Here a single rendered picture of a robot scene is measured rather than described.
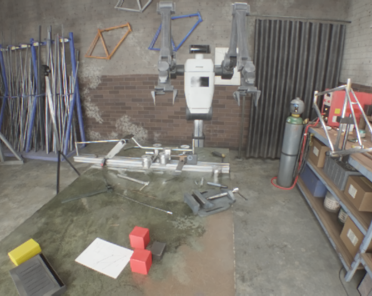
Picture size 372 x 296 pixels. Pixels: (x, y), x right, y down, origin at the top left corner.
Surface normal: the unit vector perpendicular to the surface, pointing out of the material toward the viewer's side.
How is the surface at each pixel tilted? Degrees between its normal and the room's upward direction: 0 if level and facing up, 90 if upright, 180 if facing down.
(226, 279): 0
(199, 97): 90
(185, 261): 0
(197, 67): 90
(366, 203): 90
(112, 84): 90
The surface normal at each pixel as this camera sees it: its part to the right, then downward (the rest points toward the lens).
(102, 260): 0.00, -0.94
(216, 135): -0.16, 0.34
